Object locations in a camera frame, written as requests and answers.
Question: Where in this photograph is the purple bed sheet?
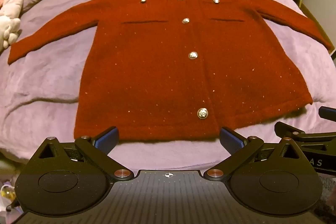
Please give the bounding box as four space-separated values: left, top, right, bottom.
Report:
0 0 336 170

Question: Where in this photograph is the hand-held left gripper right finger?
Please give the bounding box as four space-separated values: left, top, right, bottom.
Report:
203 127 311 184

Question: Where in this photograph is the red knit cardigan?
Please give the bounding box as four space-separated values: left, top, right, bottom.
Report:
7 0 333 143

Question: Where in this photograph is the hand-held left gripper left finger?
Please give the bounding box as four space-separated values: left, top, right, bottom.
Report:
28 126 135 184

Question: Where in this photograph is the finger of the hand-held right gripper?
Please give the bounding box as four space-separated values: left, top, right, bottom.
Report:
274 122 336 144
318 106 336 123

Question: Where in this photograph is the white plush toy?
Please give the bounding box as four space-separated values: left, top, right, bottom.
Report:
0 0 27 52

